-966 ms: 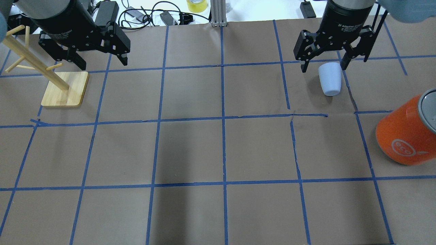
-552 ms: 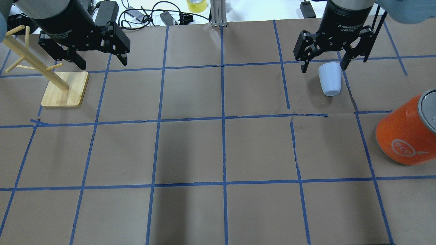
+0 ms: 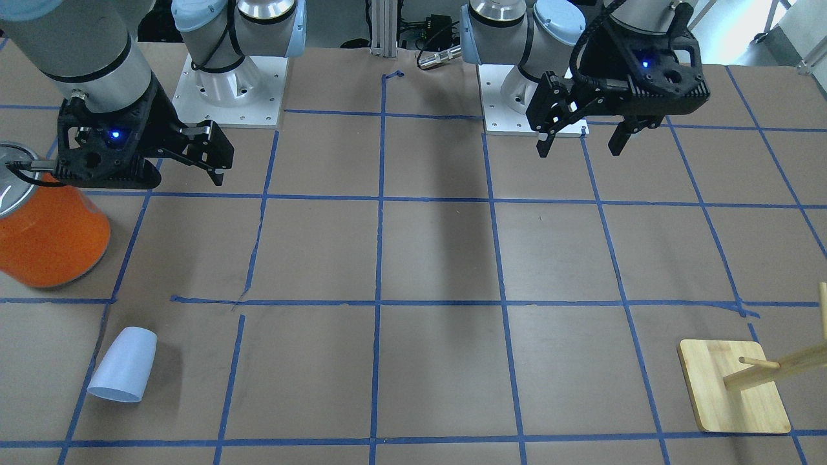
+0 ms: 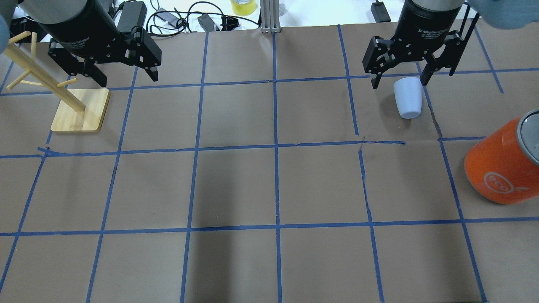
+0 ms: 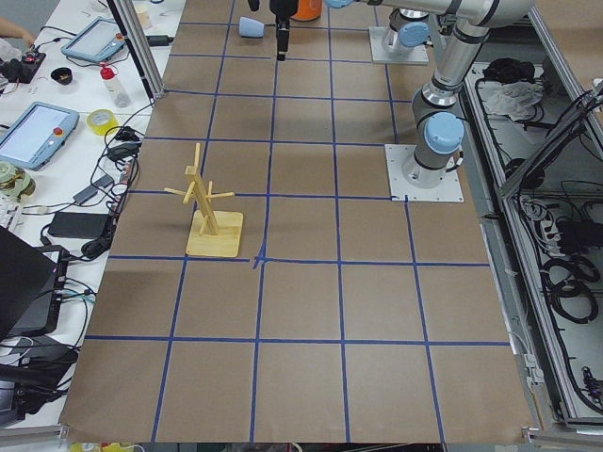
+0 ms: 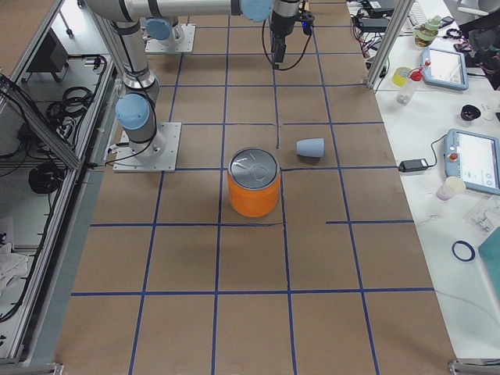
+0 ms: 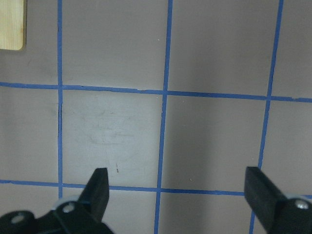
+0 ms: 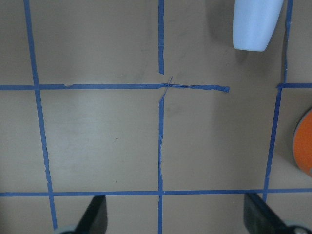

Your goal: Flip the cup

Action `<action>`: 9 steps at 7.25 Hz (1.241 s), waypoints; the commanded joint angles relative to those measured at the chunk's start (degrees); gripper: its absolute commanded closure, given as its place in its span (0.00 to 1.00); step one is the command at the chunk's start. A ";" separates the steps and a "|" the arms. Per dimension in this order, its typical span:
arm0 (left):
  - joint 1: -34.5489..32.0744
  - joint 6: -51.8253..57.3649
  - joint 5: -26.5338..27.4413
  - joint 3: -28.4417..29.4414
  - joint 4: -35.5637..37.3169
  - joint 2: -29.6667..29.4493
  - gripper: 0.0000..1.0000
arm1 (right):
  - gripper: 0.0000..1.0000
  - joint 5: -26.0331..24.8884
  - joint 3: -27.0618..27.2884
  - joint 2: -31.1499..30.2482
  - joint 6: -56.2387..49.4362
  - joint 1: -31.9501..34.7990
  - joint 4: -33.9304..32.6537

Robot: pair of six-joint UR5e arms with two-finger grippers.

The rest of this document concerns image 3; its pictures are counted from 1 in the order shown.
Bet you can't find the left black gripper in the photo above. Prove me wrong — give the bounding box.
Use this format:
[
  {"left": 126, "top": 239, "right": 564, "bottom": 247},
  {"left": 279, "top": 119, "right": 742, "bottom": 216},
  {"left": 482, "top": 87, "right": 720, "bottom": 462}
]
[{"left": 526, "top": 23, "right": 711, "bottom": 158}]

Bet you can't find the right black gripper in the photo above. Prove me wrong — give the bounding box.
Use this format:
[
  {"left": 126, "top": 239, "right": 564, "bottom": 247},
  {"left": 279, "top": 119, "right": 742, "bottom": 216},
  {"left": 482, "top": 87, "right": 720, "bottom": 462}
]
[{"left": 52, "top": 81, "right": 235, "bottom": 189}]

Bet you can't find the light blue plastic cup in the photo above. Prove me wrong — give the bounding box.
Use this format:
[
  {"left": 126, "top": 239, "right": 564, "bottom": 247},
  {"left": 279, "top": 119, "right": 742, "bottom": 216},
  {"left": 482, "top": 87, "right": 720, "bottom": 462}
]
[{"left": 86, "top": 326, "right": 158, "bottom": 403}]

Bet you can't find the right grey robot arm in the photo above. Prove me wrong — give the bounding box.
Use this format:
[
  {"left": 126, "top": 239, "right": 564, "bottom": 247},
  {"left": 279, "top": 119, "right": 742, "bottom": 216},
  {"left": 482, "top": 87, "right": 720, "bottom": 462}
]
[{"left": 2, "top": 1, "right": 307, "bottom": 189}]

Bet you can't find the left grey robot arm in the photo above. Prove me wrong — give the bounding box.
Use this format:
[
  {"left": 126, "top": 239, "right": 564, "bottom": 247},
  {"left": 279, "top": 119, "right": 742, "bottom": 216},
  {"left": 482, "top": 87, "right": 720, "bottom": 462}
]
[{"left": 459, "top": 1, "right": 711, "bottom": 157}]

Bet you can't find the wooden cup rack stand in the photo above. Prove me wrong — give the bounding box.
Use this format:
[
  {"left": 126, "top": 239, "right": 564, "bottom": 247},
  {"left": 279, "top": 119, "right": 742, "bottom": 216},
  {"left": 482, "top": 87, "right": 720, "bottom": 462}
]
[{"left": 671, "top": 282, "right": 825, "bottom": 435}]

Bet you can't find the black power adapter box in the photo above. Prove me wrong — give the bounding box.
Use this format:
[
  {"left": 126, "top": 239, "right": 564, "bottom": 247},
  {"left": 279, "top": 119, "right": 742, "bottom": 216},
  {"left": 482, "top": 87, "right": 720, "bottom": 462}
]
[{"left": 423, "top": 14, "right": 452, "bottom": 45}]

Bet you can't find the orange metal-lidded canister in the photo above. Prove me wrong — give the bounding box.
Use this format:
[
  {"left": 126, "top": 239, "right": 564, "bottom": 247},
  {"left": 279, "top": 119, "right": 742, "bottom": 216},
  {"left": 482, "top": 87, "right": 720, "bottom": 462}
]
[{"left": 1, "top": 141, "right": 111, "bottom": 288}]

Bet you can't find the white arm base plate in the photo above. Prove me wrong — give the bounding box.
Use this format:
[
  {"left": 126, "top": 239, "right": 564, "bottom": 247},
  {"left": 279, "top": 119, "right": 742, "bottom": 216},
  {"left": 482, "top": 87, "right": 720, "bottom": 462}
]
[
  {"left": 477, "top": 65, "right": 589, "bottom": 138},
  {"left": 169, "top": 56, "right": 289, "bottom": 129}
]

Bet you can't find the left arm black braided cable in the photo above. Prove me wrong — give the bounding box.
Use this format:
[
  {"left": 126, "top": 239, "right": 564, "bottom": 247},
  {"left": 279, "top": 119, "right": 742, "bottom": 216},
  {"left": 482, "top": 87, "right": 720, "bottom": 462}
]
[{"left": 569, "top": 0, "right": 631, "bottom": 88}]

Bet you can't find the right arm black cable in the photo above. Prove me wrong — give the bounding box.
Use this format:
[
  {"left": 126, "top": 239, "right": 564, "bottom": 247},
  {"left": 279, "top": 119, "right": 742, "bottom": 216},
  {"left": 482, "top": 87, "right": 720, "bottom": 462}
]
[{"left": 191, "top": 0, "right": 241, "bottom": 73}]

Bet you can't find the silver cable connector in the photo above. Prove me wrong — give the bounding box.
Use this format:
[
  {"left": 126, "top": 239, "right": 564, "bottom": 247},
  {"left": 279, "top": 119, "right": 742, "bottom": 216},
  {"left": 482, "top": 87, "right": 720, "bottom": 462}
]
[{"left": 417, "top": 45, "right": 463, "bottom": 70}]

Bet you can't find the aluminium profile post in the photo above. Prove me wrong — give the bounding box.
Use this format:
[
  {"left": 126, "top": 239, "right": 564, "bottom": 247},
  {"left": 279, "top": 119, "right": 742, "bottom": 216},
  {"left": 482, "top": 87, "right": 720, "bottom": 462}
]
[{"left": 369, "top": 0, "right": 399, "bottom": 59}]

